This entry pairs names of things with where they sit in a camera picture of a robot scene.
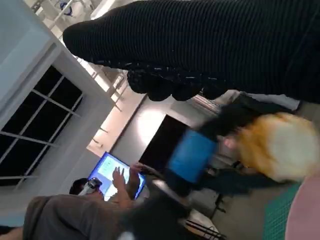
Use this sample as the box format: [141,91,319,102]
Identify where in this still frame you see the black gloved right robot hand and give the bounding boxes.
[62,0,320,105]

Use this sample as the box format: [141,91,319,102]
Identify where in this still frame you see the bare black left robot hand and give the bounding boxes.
[162,101,301,198]

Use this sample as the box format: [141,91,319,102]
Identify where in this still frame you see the long striped toy bread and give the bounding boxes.
[236,112,320,183]

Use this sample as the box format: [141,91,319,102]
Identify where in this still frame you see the pink bowl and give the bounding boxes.
[284,174,320,240]

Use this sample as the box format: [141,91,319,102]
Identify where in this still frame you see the blue lit computer screen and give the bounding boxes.
[87,151,147,201]

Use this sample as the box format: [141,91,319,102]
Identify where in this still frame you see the green cutting mat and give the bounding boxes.
[262,183,302,240]

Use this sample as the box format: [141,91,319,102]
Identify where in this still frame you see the person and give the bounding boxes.
[0,162,148,240]

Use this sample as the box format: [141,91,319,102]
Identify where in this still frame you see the dark grid window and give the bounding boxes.
[0,65,84,187]

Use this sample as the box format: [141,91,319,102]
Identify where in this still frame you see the black wall panel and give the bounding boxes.
[138,115,189,175]

